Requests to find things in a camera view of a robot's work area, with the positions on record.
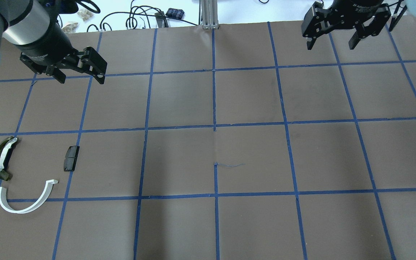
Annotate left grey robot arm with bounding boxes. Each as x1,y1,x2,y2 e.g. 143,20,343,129
0,0,107,84

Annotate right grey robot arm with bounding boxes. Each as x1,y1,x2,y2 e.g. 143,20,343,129
301,0,416,50

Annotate small packet bag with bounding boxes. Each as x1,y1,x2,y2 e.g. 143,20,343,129
61,22,79,34
77,8,94,22

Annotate small black rectangular pad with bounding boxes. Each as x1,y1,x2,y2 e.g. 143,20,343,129
63,146,80,172

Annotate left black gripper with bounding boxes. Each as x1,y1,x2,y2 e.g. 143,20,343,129
19,45,108,85

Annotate green curved part with bracket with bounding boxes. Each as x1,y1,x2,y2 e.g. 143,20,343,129
0,136,19,181

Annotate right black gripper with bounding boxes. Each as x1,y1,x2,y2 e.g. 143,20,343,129
302,0,391,50

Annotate dark checkered pouch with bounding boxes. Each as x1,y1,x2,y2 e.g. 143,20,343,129
165,8,185,20

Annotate white curved plastic part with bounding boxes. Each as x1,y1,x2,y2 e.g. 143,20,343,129
0,179,59,215

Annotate aluminium frame post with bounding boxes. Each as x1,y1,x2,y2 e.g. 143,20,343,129
199,0,219,30

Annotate black cable bundle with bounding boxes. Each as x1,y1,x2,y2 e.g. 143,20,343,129
86,0,198,32

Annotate black power adapter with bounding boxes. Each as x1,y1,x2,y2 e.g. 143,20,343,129
155,12,169,28

